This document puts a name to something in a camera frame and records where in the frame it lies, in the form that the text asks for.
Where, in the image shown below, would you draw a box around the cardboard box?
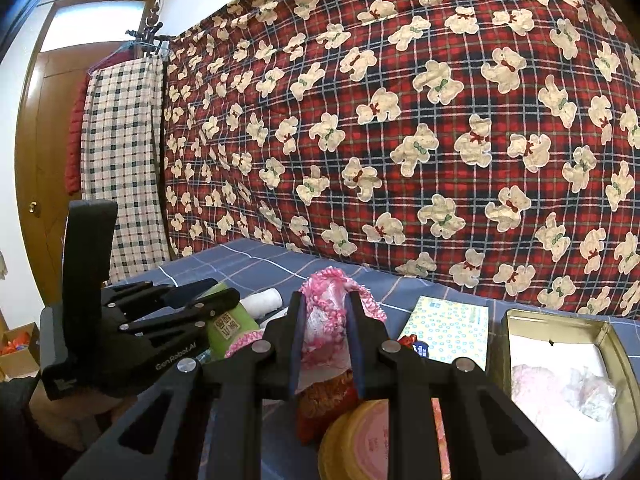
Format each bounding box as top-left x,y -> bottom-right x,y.
0,323 -> 40,380

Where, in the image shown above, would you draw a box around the tissue box green dots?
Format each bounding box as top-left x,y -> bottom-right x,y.
399,296 -> 489,370

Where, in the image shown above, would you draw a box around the pink white crochet cloth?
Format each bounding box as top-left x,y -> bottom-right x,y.
224,265 -> 388,371

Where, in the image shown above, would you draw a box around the gold rectangular tin box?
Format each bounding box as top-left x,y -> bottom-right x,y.
488,308 -> 639,479

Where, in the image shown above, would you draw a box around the red plaid bear quilt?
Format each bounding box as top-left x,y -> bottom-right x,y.
164,0 -> 639,318

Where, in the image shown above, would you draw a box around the clear bag white cotton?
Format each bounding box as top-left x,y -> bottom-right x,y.
578,375 -> 617,422

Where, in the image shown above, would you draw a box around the blue plaid tablecloth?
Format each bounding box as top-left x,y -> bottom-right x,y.
117,237 -> 640,480

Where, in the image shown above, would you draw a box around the round gold tin pink lid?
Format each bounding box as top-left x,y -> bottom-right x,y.
316,398 -> 452,480

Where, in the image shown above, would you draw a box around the red hanging garment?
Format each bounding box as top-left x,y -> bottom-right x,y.
64,49 -> 134,196

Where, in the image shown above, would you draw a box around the red embroidered drawstring pouch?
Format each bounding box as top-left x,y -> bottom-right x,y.
294,334 -> 421,446

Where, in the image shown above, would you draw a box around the wooden door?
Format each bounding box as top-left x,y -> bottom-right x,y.
15,0 -> 158,304

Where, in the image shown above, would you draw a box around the green tissue pack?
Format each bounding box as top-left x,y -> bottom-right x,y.
205,302 -> 262,361

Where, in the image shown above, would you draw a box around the white gauze roll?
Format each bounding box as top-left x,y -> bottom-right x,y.
240,288 -> 283,320

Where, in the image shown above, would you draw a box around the beige green checked cloth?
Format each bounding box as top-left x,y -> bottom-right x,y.
79,56 -> 169,283

